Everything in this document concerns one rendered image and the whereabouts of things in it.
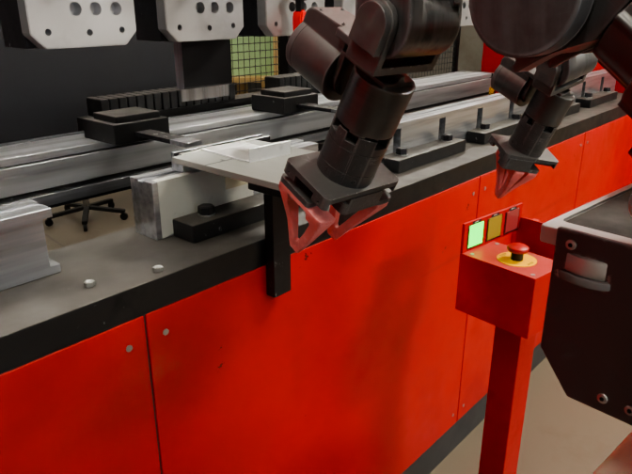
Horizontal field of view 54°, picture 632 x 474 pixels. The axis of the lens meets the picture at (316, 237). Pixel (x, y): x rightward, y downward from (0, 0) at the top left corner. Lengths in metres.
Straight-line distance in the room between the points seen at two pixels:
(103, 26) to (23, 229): 0.29
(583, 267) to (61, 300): 0.61
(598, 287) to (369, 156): 0.23
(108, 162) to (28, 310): 0.48
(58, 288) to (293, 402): 0.51
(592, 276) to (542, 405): 1.66
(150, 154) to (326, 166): 0.76
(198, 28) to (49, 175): 0.39
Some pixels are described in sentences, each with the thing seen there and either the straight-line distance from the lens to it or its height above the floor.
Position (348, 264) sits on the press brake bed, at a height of 0.76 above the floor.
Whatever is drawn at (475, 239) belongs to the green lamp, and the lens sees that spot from 1.24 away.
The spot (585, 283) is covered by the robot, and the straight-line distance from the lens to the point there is 0.58.
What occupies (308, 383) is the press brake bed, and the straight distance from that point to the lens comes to 1.22.
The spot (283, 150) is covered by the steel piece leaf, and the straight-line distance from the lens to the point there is 1.01.
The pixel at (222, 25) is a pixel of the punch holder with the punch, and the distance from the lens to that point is 1.03.
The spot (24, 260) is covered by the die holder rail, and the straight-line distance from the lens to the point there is 0.92.
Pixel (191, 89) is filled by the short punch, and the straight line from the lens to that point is 1.05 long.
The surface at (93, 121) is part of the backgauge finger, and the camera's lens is 1.25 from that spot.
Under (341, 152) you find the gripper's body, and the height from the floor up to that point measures 1.10.
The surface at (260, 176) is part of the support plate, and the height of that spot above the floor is 1.00.
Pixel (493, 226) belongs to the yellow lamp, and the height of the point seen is 0.81.
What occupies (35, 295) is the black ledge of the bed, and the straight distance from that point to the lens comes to 0.89.
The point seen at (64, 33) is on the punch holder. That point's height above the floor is 1.19.
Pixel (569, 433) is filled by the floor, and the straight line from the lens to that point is 2.14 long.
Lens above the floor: 1.23
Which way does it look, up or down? 21 degrees down
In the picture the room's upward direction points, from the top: straight up
